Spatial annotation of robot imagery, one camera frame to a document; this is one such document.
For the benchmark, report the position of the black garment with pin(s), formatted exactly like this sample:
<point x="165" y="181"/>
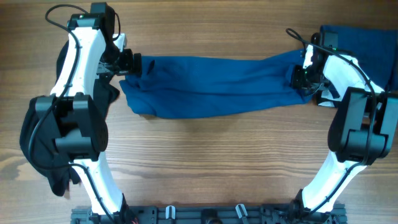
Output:
<point x="59" y="180"/>

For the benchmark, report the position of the folded navy garment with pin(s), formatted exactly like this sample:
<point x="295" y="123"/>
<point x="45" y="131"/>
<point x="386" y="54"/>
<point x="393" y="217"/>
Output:
<point x="375" y="50"/>

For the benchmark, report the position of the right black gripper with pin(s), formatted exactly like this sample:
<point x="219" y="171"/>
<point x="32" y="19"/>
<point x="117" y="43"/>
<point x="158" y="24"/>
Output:
<point x="296" y="81"/>

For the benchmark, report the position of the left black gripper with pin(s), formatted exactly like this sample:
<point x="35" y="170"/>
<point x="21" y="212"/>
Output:
<point x="127" y="67"/>

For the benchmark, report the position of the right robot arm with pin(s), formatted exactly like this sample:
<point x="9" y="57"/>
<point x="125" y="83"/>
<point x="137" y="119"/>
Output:
<point x="361" y="132"/>

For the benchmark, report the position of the blue t-shirt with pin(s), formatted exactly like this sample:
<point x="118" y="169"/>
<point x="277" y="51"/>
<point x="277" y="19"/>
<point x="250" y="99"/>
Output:
<point x="199" y="87"/>

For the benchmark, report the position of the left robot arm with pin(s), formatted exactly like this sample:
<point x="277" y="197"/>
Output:
<point x="71" y="132"/>

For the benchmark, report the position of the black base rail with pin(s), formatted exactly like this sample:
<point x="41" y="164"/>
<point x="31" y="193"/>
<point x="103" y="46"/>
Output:
<point x="265" y="214"/>

